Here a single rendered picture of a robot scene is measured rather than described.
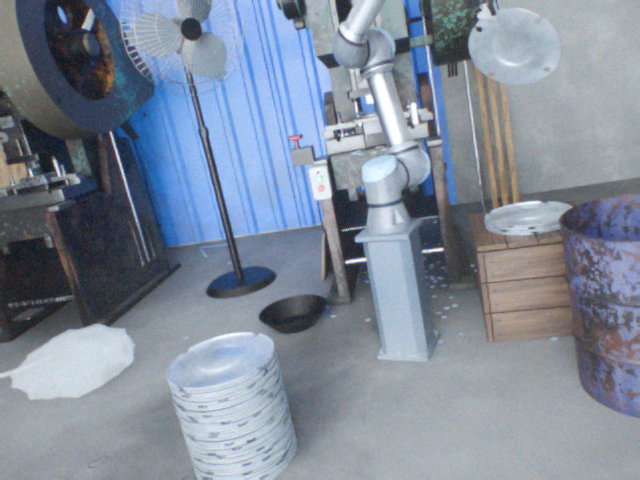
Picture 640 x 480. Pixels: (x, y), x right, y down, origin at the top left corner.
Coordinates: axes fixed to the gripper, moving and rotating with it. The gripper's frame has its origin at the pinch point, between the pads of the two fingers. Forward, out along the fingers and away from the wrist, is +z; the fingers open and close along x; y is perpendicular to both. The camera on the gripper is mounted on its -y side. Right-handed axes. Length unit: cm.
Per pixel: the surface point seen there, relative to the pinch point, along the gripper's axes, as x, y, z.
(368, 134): 4, 64, 44
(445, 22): -22.4, 25.3, 17.6
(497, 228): 50, 6, 44
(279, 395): 122, 46, -2
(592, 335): 91, -25, 27
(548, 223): 49, -10, 44
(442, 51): -22.6, 31.0, 31.7
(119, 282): 67, 213, 63
